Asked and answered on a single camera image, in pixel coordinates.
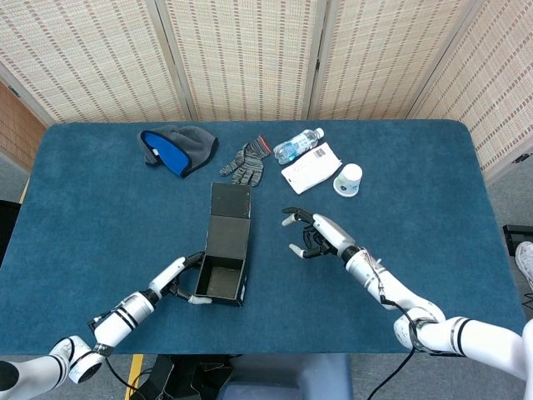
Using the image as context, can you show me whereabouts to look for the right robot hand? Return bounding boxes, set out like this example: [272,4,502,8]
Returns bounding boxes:
[281,206,358,259]

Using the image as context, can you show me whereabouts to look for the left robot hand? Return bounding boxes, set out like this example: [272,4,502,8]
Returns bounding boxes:
[147,251,214,306]

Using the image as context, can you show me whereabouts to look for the black paper box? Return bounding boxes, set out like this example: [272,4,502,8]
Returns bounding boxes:
[193,181,252,309]

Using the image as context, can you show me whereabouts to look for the white floral paper cup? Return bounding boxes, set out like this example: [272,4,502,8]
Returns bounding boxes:
[331,162,363,198]

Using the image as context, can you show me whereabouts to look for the white tissue packet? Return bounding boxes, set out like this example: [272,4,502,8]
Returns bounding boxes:
[280,142,344,196]

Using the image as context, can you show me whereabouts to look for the clear plastic water bottle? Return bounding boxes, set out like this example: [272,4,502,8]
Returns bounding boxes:
[272,127,326,165]

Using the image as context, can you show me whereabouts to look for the yellow floor tape strip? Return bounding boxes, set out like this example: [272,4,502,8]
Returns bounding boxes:
[123,353,145,400]

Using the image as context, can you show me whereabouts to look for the grey knit work glove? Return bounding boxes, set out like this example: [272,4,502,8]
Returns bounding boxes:
[219,134,272,188]

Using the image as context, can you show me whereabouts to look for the grey blue beanie hat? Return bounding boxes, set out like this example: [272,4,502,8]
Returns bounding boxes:
[139,124,220,179]

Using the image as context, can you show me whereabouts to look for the blue grey padded seat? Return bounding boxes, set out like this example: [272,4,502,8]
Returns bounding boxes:
[216,353,355,400]

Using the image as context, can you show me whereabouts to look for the black furniture piece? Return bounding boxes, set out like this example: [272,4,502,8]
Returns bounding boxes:
[0,198,21,268]

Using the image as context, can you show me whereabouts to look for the beige woven screen panel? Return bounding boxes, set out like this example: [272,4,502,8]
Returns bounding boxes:
[153,0,330,122]
[307,0,486,122]
[407,0,533,184]
[0,0,187,125]

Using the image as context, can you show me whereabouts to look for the white sneaker shoe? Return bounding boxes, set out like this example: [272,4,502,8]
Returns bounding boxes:
[512,241,533,293]

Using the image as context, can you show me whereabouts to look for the brown woven screen panel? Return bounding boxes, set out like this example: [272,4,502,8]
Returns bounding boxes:
[0,81,47,178]

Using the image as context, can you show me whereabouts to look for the coloured right wrist wires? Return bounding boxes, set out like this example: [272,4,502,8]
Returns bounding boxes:
[360,247,386,293]

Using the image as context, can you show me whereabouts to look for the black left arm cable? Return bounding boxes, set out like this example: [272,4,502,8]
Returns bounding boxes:
[87,312,142,395]

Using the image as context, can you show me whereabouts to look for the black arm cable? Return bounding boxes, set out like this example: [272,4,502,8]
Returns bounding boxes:
[87,312,142,395]
[366,295,421,400]

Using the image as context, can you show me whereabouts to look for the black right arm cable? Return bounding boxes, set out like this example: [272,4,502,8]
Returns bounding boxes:
[366,295,421,400]

